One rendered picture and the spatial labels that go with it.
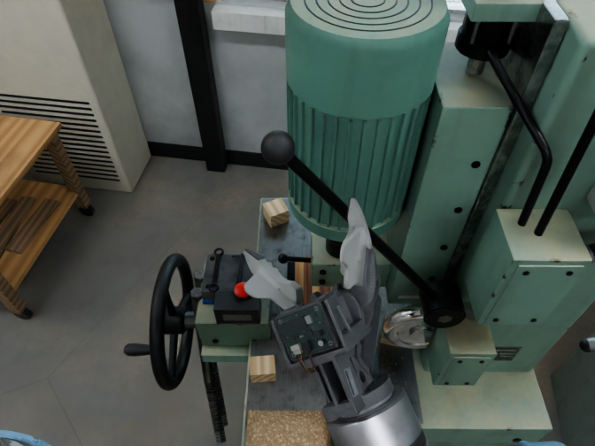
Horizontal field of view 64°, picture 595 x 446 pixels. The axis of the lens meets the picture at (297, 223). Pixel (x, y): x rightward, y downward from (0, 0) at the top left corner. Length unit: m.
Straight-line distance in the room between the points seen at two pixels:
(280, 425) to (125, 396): 1.18
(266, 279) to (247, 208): 1.80
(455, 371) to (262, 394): 0.33
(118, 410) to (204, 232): 0.84
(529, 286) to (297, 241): 0.56
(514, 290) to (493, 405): 0.46
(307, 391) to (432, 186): 0.44
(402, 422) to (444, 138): 0.31
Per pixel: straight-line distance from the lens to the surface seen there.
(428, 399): 1.03
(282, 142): 0.47
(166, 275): 0.98
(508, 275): 0.61
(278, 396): 0.89
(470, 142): 0.60
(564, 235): 0.64
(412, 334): 0.82
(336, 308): 0.50
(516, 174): 0.61
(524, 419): 1.08
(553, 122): 0.56
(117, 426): 1.92
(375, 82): 0.51
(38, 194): 2.45
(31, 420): 2.05
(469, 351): 0.77
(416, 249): 0.74
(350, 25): 0.51
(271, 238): 1.07
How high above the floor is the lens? 1.74
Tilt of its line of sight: 50 degrees down
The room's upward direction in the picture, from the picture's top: straight up
